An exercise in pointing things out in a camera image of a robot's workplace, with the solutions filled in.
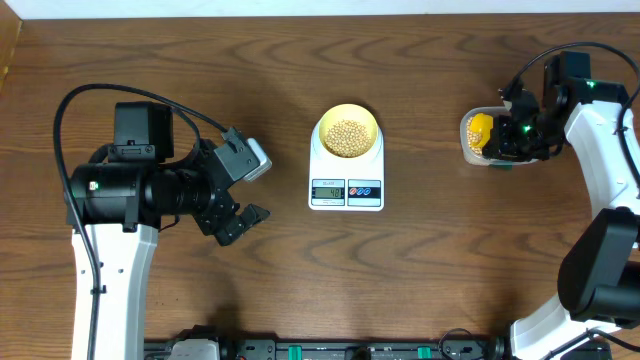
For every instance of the soybeans in yellow bowl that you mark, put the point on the soybeans in yellow bowl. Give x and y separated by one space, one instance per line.
348 139

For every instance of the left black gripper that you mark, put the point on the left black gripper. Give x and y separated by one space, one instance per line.
213 216

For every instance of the yellow measuring scoop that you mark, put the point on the yellow measuring scoop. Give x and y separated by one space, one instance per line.
488 122

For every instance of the yellow plastic bowl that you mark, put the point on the yellow plastic bowl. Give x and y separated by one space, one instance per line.
348 112

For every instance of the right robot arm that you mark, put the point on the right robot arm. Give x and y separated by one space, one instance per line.
598 283

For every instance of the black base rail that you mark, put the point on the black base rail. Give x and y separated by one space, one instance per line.
206 342

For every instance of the pile of soybeans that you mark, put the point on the pile of soybeans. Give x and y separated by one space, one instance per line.
474 134

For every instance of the clear plastic container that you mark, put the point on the clear plastic container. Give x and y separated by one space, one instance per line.
474 156

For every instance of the white digital kitchen scale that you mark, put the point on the white digital kitchen scale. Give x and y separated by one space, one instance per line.
346 184

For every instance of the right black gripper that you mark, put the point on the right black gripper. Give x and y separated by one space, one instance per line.
500 146

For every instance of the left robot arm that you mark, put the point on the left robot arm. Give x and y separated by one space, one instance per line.
116 205

